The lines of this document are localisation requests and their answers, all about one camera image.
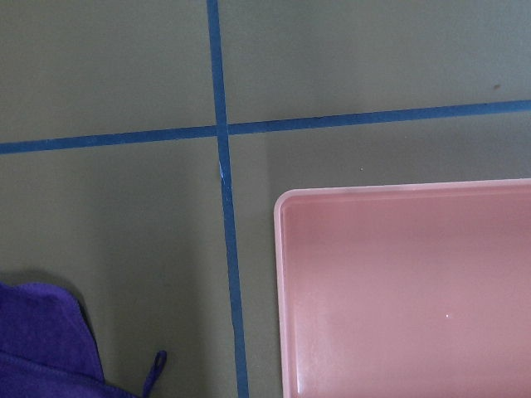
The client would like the purple cloth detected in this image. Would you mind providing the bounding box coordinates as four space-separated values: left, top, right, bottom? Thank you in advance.
0 281 168 398

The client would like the pink plastic tray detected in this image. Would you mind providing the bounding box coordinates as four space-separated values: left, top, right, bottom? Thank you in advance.
274 179 530 397

